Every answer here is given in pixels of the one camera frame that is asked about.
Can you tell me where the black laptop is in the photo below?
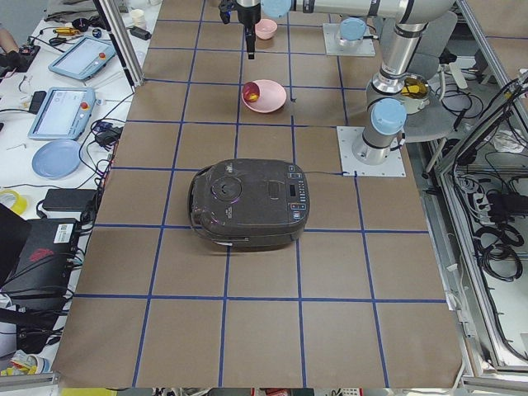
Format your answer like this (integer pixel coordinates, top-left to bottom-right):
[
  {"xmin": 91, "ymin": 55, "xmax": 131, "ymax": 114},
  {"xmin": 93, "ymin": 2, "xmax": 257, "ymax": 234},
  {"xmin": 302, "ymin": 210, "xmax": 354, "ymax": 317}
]
[{"xmin": 1, "ymin": 205, "xmax": 79, "ymax": 310}]

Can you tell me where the black smartphone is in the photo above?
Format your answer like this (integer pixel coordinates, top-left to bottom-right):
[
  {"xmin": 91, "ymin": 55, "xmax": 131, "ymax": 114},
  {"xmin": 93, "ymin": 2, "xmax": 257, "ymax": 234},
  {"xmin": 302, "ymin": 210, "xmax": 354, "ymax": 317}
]
[{"xmin": 28, "ymin": 91, "xmax": 47, "ymax": 115}]

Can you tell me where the pink plate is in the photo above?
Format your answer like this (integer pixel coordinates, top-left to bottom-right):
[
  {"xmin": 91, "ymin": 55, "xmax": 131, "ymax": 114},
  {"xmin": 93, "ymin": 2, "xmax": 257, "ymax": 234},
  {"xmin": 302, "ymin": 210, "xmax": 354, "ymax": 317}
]
[{"xmin": 242, "ymin": 79, "xmax": 287, "ymax": 114}]

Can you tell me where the upper blue teach pendant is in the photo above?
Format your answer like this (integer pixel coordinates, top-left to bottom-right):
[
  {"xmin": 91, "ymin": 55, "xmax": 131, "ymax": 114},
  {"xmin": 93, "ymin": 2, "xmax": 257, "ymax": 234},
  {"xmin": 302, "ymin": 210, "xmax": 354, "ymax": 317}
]
[{"xmin": 48, "ymin": 37, "xmax": 116, "ymax": 81}]

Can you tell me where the yellow tape roll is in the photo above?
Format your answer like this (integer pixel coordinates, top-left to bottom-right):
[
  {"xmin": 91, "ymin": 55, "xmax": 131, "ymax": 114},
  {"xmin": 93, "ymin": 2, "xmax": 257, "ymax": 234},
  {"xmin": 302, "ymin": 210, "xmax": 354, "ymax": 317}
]
[{"xmin": 0, "ymin": 189, "xmax": 28, "ymax": 215}]

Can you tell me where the black power adapter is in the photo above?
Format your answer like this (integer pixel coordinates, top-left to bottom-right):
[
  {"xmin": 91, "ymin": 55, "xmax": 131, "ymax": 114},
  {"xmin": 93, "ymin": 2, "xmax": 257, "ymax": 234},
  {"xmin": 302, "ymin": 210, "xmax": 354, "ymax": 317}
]
[{"xmin": 42, "ymin": 188, "xmax": 96, "ymax": 212}]

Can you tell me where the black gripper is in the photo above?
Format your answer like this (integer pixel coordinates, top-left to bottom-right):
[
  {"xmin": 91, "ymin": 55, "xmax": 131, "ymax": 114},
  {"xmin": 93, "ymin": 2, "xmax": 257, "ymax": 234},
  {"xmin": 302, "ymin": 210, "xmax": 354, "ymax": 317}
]
[{"xmin": 235, "ymin": 0, "xmax": 261, "ymax": 60}]

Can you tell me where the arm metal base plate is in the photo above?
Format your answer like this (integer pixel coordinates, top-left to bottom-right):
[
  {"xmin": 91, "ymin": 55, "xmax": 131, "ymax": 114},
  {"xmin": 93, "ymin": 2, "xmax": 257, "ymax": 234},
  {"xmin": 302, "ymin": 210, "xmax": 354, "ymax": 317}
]
[
  {"xmin": 337, "ymin": 126, "xmax": 406, "ymax": 177},
  {"xmin": 323, "ymin": 23, "xmax": 375, "ymax": 57}
]

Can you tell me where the small pink bowl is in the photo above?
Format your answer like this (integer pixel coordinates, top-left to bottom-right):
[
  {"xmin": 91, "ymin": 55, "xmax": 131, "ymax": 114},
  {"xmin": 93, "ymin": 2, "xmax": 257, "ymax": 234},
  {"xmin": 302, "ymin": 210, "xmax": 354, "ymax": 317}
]
[{"xmin": 255, "ymin": 18, "xmax": 278, "ymax": 40}]

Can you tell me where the aluminium frame post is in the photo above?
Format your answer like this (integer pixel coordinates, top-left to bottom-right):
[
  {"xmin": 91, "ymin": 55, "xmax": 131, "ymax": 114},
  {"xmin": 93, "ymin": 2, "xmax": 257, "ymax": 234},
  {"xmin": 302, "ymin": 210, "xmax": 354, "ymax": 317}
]
[{"xmin": 93, "ymin": 0, "xmax": 144, "ymax": 87}]

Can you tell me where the blue plate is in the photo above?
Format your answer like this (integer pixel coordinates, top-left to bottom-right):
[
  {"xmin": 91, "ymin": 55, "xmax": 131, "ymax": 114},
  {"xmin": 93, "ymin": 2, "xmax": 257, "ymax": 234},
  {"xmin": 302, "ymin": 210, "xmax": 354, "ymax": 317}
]
[{"xmin": 31, "ymin": 139, "xmax": 81, "ymax": 179}]

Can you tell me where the red apple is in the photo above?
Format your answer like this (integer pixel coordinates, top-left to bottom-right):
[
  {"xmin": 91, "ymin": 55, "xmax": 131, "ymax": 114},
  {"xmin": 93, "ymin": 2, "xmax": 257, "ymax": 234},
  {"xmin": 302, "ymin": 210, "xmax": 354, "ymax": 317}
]
[{"xmin": 242, "ymin": 82, "xmax": 261, "ymax": 103}]

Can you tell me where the lower blue teach pendant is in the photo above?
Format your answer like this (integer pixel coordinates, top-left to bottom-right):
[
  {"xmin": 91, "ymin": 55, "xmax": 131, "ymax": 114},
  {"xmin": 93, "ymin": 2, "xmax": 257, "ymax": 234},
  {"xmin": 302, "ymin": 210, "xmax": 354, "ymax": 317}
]
[{"xmin": 27, "ymin": 87, "xmax": 96, "ymax": 140}]

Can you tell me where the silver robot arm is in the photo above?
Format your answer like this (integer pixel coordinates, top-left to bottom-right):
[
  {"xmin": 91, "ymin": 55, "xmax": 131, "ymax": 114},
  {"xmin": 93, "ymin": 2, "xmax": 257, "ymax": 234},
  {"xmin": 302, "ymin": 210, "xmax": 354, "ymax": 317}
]
[{"xmin": 219, "ymin": 0, "xmax": 453, "ymax": 166}]

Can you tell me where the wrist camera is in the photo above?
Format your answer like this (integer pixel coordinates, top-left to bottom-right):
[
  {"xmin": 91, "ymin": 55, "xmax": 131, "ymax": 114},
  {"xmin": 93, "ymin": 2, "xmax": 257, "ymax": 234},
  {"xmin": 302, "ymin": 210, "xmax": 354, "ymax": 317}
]
[{"xmin": 218, "ymin": 0, "xmax": 234, "ymax": 25}]

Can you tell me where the steel bowl on chair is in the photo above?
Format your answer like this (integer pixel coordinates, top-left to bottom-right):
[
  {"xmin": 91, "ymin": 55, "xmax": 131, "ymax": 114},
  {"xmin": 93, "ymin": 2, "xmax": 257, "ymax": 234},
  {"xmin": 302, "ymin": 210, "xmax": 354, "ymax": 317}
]
[{"xmin": 400, "ymin": 75, "xmax": 430, "ymax": 115}]

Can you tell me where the dark grey rice cooker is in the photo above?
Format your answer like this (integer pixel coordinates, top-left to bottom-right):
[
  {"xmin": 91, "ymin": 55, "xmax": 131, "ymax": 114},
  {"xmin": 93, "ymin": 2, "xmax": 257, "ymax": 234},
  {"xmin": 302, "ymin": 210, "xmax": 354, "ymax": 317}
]
[{"xmin": 188, "ymin": 158, "xmax": 310, "ymax": 248}]

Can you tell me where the blue teach pendant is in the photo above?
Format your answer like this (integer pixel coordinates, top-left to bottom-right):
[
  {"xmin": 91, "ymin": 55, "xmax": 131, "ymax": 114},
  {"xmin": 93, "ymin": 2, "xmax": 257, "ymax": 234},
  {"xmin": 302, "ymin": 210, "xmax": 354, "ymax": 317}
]
[
  {"xmin": 27, "ymin": 87, "xmax": 96, "ymax": 140},
  {"xmin": 48, "ymin": 37, "xmax": 116, "ymax": 81}
]

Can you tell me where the grey office chair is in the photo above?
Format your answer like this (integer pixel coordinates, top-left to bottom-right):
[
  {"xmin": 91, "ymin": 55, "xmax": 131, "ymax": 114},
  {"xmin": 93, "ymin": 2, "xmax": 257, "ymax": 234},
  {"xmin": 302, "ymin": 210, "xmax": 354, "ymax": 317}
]
[{"xmin": 375, "ymin": 11, "xmax": 457, "ymax": 143}]

